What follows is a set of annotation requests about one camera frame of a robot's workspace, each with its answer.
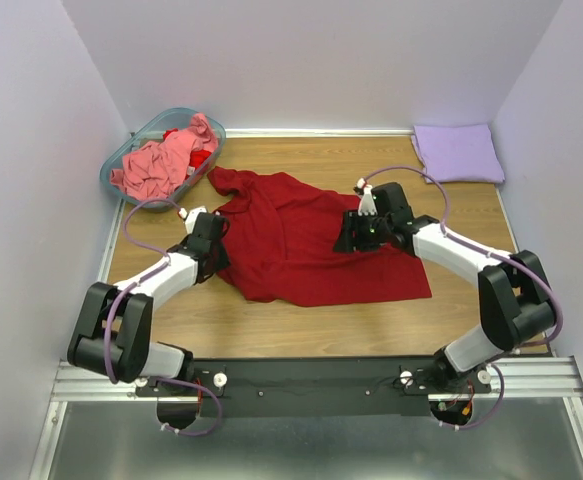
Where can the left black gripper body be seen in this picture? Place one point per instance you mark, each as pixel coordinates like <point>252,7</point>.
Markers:
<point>222,259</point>

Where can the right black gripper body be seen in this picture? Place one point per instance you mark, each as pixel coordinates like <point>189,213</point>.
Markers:
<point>369,232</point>

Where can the dark red t shirt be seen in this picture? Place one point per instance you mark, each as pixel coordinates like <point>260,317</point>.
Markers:
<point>280,246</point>

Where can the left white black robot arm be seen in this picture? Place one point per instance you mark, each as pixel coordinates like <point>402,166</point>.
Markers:
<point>112,334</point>

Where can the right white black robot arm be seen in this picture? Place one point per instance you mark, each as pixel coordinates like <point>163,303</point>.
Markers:
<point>514,296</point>

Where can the pink t shirt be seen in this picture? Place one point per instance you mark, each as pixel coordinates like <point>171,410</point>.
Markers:
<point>158,168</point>

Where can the clear blue plastic bin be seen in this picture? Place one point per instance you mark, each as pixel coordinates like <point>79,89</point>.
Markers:
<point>153,130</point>

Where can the folded lavender t shirt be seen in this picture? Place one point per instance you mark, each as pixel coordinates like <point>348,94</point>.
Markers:
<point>458,154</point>

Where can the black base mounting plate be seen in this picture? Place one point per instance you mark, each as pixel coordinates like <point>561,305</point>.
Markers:
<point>330,386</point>

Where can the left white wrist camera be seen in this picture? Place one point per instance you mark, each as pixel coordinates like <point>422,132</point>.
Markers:
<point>189,217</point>

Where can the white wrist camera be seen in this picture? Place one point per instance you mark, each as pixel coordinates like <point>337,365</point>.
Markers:
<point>189,217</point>
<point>366,206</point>

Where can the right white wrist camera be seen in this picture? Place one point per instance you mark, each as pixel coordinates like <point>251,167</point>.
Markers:
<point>366,206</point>

